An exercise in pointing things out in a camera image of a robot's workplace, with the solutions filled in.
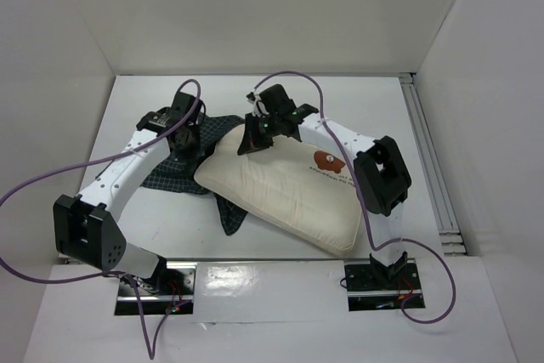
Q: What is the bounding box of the dark grid-pattern pillowcase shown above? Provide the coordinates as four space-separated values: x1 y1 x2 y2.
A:
141 114 247 236

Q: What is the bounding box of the cream pillow with bear print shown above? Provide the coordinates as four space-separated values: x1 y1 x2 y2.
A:
194 126 361 256

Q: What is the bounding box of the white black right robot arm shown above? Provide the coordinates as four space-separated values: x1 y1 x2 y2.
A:
237 104 411 288

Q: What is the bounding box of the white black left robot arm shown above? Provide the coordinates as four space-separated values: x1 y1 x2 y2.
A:
53 108 200 294

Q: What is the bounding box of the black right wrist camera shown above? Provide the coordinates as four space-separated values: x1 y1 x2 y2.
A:
255 84 296 116

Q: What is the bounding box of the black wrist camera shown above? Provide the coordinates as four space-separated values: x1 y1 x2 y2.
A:
255 84 296 116
171 91 202 116

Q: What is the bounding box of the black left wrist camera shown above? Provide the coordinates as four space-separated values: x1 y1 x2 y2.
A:
171 91 202 116

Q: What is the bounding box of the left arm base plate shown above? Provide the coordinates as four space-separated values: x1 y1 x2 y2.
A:
114 262 196 316

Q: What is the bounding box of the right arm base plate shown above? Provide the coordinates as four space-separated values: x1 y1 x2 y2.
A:
340 262 425 312

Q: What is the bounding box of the aluminium frame rail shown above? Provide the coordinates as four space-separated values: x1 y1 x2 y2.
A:
399 73 468 257

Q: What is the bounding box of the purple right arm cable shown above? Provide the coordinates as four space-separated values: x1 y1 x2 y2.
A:
249 71 458 329

